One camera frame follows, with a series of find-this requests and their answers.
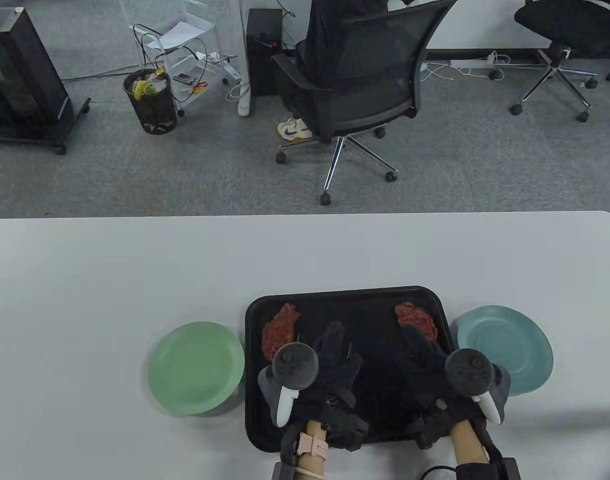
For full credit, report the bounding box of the person's left hand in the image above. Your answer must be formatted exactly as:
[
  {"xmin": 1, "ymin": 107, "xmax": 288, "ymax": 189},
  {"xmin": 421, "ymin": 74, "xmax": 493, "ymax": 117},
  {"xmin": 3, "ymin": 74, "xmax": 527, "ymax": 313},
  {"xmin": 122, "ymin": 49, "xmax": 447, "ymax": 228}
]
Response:
[{"xmin": 299, "ymin": 322, "xmax": 363, "ymax": 426}]

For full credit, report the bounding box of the person's right hand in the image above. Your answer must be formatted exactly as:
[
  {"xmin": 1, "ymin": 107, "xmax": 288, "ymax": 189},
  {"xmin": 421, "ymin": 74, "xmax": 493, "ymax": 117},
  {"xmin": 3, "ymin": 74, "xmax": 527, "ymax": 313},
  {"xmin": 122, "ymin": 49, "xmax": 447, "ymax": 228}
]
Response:
[{"xmin": 400, "ymin": 326, "xmax": 485, "ymax": 423}]

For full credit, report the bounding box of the raw red steak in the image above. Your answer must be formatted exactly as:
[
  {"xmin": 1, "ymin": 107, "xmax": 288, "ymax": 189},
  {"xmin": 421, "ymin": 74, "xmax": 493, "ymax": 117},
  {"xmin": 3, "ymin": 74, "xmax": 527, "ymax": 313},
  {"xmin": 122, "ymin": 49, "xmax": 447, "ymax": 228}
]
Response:
[
  {"xmin": 395, "ymin": 302, "xmax": 438, "ymax": 342},
  {"xmin": 261, "ymin": 303, "xmax": 301, "ymax": 362}
]

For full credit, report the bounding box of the teal round plate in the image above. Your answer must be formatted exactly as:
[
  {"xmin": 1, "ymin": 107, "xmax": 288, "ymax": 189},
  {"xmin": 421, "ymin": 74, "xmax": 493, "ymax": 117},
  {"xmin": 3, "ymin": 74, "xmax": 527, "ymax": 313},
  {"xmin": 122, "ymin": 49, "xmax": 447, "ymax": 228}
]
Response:
[{"xmin": 456, "ymin": 305, "xmax": 554, "ymax": 397}]

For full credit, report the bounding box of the green round plate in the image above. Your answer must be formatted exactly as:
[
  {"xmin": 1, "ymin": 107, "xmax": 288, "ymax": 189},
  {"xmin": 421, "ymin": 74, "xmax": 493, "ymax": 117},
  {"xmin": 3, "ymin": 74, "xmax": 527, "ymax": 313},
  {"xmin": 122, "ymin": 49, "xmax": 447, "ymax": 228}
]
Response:
[{"xmin": 148, "ymin": 321, "xmax": 245, "ymax": 417}]

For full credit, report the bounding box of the person's right forearm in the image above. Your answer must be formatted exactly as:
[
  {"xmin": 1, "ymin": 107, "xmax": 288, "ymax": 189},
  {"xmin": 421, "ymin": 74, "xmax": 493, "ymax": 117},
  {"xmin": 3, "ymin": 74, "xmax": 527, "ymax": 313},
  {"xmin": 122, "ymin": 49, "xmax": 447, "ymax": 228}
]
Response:
[{"xmin": 450, "ymin": 420, "xmax": 488, "ymax": 471}]

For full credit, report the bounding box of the person's left forearm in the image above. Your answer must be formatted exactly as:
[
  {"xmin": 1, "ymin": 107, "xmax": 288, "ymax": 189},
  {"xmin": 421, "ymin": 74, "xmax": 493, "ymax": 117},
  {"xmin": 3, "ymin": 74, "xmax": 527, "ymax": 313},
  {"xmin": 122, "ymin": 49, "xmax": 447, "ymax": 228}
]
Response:
[{"xmin": 297, "ymin": 420, "xmax": 330, "ymax": 480}]

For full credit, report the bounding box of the grey left hand controller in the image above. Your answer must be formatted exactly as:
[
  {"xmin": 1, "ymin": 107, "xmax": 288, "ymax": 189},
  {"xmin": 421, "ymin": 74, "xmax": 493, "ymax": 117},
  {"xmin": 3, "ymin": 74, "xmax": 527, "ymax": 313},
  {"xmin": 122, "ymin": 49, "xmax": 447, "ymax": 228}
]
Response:
[{"xmin": 258, "ymin": 342, "xmax": 319, "ymax": 428}]

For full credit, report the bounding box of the grey hand controller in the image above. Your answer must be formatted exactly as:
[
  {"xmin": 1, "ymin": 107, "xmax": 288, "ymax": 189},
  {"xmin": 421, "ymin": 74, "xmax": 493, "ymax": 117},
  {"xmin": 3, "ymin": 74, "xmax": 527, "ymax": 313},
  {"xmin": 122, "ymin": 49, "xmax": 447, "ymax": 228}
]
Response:
[
  {"xmin": 445, "ymin": 348, "xmax": 511, "ymax": 426},
  {"xmin": 258, "ymin": 342, "xmax": 319, "ymax": 428}
]

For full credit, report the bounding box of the grey right hand controller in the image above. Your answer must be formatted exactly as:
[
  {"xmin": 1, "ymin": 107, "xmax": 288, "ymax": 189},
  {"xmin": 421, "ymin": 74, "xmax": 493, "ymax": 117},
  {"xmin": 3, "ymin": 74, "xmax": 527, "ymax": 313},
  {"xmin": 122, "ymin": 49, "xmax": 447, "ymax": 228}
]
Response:
[{"xmin": 445, "ymin": 348, "xmax": 511, "ymax": 426}]

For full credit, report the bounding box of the black plastic tray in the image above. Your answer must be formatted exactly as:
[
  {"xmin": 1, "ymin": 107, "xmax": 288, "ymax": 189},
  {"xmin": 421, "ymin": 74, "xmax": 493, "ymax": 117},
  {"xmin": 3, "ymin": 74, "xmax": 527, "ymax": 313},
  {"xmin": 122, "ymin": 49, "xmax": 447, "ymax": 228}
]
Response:
[{"xmin": 245, "ymin": 286, "xmax": 460, "ymax": 453}]

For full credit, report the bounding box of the pink wrist watch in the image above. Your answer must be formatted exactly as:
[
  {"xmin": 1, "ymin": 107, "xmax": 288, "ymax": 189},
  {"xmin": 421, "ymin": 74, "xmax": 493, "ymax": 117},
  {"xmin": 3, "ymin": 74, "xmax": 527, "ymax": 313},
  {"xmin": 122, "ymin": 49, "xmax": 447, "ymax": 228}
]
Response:
[{"xmin": 297, "ymin": 432, "xmax": 329, "ymax": 458}]

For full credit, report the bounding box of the white sneaker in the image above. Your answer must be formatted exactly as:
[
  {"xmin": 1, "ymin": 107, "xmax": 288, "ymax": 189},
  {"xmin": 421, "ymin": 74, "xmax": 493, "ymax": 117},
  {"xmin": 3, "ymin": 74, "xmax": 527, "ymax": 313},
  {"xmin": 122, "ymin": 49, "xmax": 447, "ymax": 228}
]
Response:
[{"xmin": 277, "ymin": 117, "xmax": 313, "ymax": 141}]

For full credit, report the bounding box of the black mesh office chair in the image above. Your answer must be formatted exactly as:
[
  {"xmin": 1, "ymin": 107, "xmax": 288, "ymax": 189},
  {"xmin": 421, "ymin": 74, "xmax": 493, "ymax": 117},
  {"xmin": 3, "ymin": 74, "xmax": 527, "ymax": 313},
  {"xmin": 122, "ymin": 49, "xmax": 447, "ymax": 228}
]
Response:
[{"xmin": 271, "ymin": 0, "xmax": 458, "ymax": 207}]

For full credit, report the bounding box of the black mesh waste bin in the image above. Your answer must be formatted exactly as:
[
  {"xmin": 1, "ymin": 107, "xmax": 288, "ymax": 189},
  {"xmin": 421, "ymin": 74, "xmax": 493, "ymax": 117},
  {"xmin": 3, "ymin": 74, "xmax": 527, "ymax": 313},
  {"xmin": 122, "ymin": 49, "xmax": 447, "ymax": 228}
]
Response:
[{"xmin": 123, "ymin": 69, "xmax": 178, "ymax": 136}]

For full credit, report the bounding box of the black computer tower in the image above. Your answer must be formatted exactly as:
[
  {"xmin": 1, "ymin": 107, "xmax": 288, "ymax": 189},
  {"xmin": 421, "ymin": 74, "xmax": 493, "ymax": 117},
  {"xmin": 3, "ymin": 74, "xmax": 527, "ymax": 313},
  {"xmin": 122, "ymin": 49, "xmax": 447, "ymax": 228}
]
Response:
[{"xmin": 246, "ymin": 8, "xmax": 284, "ymax": 97}]

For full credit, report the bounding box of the white paper sheet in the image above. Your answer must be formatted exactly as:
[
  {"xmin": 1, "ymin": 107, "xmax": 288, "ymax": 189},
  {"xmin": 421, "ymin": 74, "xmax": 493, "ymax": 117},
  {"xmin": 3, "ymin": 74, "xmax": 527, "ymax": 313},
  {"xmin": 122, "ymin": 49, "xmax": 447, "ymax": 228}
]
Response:
[{"xmin": 157, "ymin": 21, "xmax": 208, "ymax": 51}]

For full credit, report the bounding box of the black office chair chrome base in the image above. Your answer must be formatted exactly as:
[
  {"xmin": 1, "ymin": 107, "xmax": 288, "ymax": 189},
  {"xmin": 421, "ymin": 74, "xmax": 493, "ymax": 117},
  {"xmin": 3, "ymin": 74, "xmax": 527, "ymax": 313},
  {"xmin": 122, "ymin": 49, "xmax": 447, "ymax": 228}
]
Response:
[{"xmin": 489, "ymin": 0, "xmax": 610, "ymax": 123}]

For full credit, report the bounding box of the black cabinet on wheels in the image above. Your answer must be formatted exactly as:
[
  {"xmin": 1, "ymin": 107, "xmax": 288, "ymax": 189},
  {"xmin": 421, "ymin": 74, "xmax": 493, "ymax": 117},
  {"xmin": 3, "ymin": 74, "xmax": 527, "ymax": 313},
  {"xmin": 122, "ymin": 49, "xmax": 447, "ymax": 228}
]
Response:
[{"xmin": 0, "ymin": 7, "xmax": 92, "ymax": 155}]

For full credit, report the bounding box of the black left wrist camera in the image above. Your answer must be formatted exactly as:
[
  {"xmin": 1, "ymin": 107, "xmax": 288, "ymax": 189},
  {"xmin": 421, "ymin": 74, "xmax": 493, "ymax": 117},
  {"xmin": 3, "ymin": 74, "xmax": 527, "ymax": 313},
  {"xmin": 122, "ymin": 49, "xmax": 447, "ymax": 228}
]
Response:
[{"xmin": 327, "ymin": 402, "xmax": 369, "ymax": 452}]

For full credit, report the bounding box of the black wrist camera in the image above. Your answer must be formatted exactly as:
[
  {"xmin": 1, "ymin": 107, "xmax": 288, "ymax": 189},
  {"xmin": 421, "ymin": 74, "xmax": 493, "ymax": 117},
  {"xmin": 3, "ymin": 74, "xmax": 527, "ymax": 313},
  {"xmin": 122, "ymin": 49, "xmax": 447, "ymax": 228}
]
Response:
[
  {"xmin": 327, "ymin": 402, "xmax": 369, "ymax": 452},
  {"xmin": 407, "ymin": 412, "xmax": 448, "ymax": 449}
]

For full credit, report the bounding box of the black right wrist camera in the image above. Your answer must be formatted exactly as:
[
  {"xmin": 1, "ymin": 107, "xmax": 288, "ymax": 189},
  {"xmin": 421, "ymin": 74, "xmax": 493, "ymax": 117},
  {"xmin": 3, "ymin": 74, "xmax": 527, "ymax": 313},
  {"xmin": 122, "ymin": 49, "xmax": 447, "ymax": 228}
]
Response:
[{"xmin": 407, "ymin": 412, "xmax": 448, "ymax": 449}]

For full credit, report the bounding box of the white floor cable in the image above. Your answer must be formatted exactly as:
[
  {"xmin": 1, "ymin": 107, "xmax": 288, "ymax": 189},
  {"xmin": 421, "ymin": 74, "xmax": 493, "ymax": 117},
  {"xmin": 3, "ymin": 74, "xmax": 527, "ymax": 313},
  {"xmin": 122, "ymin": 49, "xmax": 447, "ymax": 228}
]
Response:
[{"xmin": 424, "ymin": 60, "xmax": 485, "ymax": 82}]

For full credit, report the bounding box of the white wire cart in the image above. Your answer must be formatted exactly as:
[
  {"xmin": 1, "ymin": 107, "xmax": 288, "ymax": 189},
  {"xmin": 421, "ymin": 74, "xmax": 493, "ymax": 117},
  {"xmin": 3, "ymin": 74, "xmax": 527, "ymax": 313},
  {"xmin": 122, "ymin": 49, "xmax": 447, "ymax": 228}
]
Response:
[{"xmin": 120, "ymin": 0, "xmax": 243, "ymax": 117}]

